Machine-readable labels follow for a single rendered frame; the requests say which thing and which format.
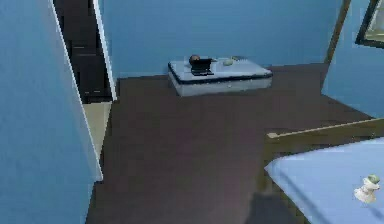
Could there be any black laptop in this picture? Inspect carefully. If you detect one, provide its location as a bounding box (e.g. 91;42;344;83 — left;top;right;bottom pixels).
190;58;215;77

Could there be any low white mattress bed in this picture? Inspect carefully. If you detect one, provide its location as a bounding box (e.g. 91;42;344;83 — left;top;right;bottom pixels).
167;56;274;98

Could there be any wooden bed with blue mattress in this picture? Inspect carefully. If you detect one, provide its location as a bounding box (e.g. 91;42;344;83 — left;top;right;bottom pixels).
256;117;384;224

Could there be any white small figurine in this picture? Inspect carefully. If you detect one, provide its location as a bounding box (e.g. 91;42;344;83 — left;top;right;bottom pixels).
353;173;381;205

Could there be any dark framed window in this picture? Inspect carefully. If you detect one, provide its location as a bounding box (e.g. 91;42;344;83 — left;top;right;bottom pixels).
354;0;384;50

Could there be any tall wooden post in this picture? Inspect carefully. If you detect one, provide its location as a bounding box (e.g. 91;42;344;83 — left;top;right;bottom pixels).
323;0;352;65

